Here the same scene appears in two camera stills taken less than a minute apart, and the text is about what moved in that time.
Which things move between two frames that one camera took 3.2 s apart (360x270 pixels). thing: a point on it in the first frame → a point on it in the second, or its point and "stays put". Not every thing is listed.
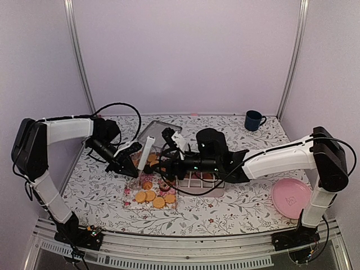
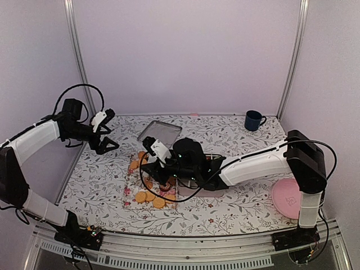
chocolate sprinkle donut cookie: (164, 187) stays put
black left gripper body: (116, 162) → (94, 143)
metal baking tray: (154, 129) stays put
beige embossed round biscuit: (158, 202) stays put
